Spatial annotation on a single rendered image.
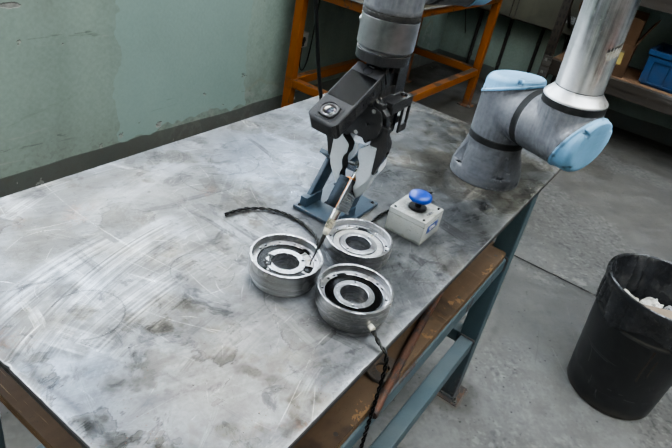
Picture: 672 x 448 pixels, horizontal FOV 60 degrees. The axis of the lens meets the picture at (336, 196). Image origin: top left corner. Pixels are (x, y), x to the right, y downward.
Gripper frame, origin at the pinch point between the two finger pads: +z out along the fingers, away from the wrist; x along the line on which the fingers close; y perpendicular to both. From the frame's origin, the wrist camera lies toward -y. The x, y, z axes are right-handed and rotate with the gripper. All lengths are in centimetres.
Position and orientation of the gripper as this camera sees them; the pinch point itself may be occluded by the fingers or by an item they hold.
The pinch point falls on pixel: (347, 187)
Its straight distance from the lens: 83.5
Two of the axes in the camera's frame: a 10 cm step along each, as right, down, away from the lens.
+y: 5.5, -3.3, 7.6
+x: -8.1, -4.1, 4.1
